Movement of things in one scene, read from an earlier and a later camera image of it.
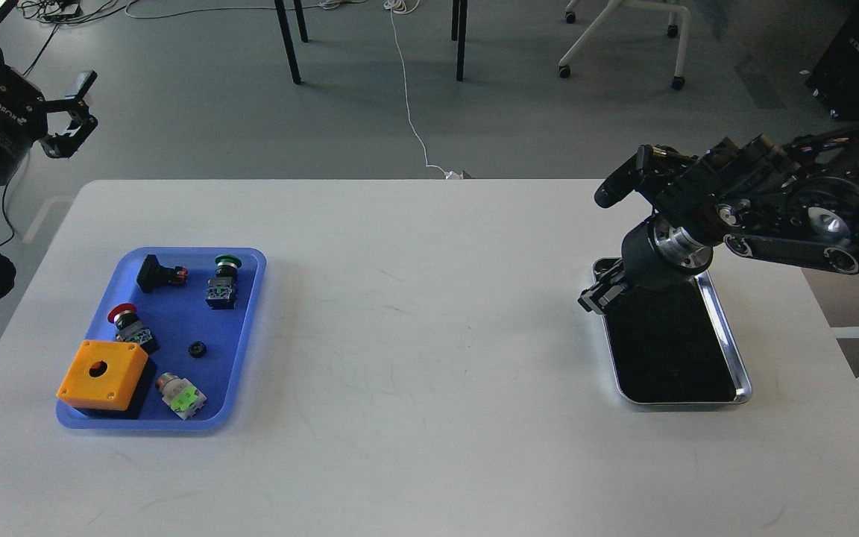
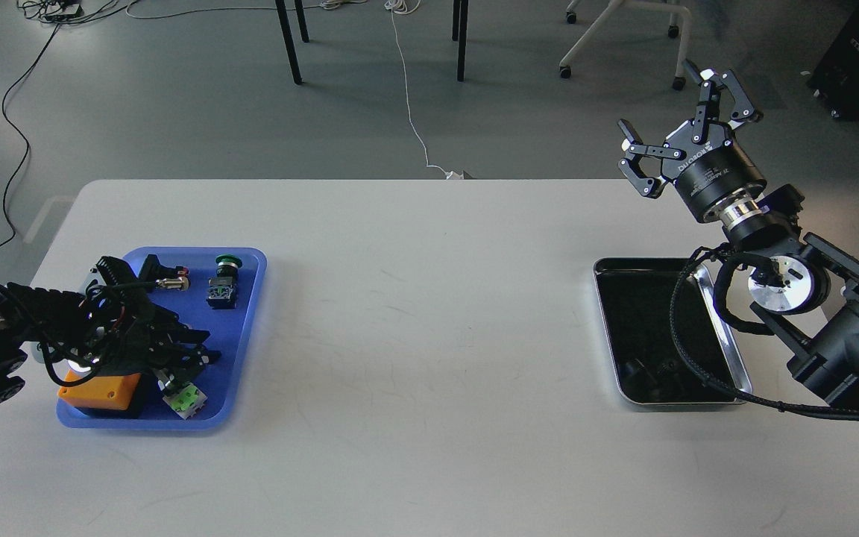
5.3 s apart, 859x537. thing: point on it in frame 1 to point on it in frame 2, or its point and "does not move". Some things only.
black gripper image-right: [655, 257] to [712, 166]
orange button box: [104, 374] does not move
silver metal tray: [669, 344] does not move
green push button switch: [221, 290] does not move
